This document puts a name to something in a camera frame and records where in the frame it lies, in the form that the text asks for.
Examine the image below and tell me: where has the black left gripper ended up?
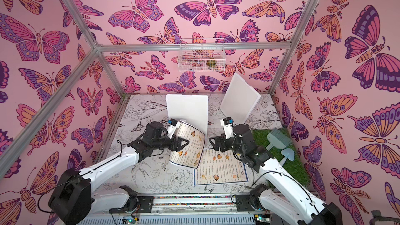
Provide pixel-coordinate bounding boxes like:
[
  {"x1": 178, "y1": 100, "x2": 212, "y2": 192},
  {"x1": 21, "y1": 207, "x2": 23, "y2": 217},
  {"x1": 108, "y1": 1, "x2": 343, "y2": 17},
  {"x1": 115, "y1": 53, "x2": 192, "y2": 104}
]
[{"x1": 152, "y1": 133, "x2": 190, "y2": 152}]

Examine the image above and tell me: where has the dim sum menu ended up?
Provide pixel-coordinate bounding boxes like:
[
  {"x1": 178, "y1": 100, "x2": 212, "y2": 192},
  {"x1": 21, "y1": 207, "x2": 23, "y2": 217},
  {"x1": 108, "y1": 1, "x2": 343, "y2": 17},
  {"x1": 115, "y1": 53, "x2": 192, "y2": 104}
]
[
  {"x1": 193, "y1": 149, "x2": 249, "y2": 186},
  {"x1": 169, "y1": 123, "x2": 206, "y2": 169}
]

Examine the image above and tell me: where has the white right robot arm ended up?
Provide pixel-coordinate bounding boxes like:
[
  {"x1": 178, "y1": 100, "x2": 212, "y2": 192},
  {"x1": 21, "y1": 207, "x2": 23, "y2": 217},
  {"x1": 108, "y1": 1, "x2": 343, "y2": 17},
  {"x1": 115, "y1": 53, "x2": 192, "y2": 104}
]
[{"x1": 208, "y1": 125, "x2": 343, "y2": 225}]

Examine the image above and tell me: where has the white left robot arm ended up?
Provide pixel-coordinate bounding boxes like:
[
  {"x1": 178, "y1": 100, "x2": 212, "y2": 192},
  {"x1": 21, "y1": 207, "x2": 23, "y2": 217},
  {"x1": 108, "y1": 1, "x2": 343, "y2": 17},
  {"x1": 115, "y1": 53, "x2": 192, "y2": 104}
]
[{"x1": 48, "y1": 119, "x2": 190, "y2": 225}]

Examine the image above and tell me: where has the white upright cutting board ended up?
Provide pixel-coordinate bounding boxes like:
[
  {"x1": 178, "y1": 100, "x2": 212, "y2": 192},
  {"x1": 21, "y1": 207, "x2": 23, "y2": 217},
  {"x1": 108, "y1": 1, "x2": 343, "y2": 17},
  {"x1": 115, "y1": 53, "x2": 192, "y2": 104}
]
[{"x1": 166, "y1": 94, "x2": 208, "y2": 135}]

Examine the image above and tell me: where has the green succulent plant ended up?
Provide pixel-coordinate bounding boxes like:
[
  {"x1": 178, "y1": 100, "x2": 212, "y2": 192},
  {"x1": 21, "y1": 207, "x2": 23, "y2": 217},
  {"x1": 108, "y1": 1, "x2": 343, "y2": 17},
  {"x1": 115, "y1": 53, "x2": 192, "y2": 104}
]
[{"x1": 206, "y1": 58, "x2": 219, "y2": 71}]

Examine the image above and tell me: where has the black object bottom right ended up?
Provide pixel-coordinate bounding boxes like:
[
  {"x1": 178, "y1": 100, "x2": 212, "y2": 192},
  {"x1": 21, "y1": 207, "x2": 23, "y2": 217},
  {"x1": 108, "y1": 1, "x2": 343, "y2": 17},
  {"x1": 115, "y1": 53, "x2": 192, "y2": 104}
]
[{"x1": 369, "y1": 210, "x2": 400, "y2": 225}]

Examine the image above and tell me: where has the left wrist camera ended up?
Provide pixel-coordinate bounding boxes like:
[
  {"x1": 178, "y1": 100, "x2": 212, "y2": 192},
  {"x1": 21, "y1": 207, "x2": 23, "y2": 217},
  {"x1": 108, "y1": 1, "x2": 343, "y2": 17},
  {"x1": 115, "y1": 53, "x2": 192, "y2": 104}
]
[{"x1": 167, "y1": 119, "x2": 181, "y2": 139}]

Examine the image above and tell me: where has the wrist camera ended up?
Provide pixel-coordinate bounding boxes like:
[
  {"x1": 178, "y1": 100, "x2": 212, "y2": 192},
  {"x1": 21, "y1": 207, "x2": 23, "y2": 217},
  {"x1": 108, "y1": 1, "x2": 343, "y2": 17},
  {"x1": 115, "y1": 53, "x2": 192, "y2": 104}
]
[
  {"x1": 220, "y1": 117, "x2": 234, "y2": 140},
  {"x1": 167, "y1": 119, "x2": 181, "y2": 139}
]

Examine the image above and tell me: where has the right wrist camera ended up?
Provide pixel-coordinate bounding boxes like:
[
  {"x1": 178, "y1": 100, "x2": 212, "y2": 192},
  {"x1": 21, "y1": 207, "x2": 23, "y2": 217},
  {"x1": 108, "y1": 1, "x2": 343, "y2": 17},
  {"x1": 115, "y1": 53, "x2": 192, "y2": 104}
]
[{"x1": 220, "y1": 117, "x2": 234, "y2": 140}]

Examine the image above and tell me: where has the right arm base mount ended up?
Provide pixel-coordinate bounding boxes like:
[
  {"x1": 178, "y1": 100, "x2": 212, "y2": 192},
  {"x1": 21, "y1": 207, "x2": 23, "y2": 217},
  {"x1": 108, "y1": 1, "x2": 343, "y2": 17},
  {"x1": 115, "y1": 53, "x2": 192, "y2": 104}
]
[{"x1": 235, "y1": 193, "x2": 280, "y2": 212}]

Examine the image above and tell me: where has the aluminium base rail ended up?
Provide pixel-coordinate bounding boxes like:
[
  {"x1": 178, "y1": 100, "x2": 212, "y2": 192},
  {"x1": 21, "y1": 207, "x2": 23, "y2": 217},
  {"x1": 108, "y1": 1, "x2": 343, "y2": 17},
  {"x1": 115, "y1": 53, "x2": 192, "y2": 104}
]
[{"x1": 88, "y1": 194, "x2": 260, "y2": 218}]

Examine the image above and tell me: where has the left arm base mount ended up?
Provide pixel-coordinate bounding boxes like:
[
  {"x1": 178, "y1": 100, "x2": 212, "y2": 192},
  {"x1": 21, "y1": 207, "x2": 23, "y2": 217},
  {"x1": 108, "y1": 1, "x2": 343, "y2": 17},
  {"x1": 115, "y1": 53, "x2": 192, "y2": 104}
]
[{"x1": 109, "y1": 196, "x2": 154, "y2": 214}]

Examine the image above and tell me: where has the white wire rack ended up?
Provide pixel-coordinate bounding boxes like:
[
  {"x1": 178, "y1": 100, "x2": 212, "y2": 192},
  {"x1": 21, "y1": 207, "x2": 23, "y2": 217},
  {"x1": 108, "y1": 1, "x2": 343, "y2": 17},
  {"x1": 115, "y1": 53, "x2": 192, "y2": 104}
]
[{"x1": 176, "y1": 37, "x2": 226, "y2": 73}]

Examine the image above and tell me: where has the aluminium cage frame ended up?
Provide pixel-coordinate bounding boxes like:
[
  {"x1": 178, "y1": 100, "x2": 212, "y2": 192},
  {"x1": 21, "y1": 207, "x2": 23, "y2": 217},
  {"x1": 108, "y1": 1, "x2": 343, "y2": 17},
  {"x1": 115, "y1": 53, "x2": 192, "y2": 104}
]
[{"x1": 1, "y1": 0, "x2": 319, "y2": 176}]

